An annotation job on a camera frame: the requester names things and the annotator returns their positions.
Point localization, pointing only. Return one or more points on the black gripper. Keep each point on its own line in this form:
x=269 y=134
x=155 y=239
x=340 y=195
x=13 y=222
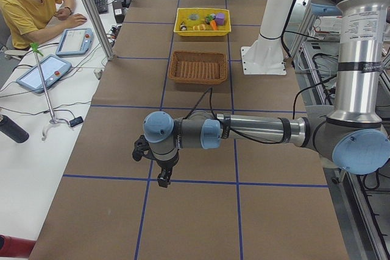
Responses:
x=167 y=164

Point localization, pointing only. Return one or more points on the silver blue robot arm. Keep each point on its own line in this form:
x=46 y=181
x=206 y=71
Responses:
x=350 y=136

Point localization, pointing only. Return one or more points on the brown wicker basket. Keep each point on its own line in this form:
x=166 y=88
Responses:
x=206 y=68

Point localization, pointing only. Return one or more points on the yellow woven basket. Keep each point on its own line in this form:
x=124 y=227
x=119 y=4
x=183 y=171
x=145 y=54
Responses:
x=182 y=16

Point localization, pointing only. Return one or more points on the small black phone device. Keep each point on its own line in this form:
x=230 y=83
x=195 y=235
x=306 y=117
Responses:
x=76 y=121

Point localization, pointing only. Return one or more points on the toy croissant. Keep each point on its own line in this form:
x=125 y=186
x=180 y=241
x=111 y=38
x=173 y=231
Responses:
x=200 y=27

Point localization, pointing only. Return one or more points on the near teach pendant tablet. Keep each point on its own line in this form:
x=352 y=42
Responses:
x=53 y=68

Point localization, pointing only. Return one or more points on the teach pendant tablet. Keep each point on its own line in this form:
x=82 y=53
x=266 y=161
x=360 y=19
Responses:
x=53 y=68
x=75 y=42

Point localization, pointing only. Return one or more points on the orange toy carrot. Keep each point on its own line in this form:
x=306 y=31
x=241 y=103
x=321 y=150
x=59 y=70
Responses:
x=214 y=25

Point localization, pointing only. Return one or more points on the far teach pendant tablet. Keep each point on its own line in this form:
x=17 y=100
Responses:
x=75 y=42

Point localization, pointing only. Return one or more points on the black water bottle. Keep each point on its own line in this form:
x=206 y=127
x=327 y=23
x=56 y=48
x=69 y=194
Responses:
x=13 y=130

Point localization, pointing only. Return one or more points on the purple foam block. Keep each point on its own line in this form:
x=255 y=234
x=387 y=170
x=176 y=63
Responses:
x=220 y=19

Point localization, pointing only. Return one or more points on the metal reacher grabber tool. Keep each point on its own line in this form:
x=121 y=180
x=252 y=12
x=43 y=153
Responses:
x=54 y=121

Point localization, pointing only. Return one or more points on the man in yellow shirt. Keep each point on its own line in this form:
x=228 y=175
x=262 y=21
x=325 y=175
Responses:
x=38 y=21

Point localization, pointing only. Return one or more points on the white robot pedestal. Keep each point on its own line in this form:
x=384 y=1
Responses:
x=265 y=55

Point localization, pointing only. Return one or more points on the aluminium frame post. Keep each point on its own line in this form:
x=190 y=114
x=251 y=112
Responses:
x=99 y=28

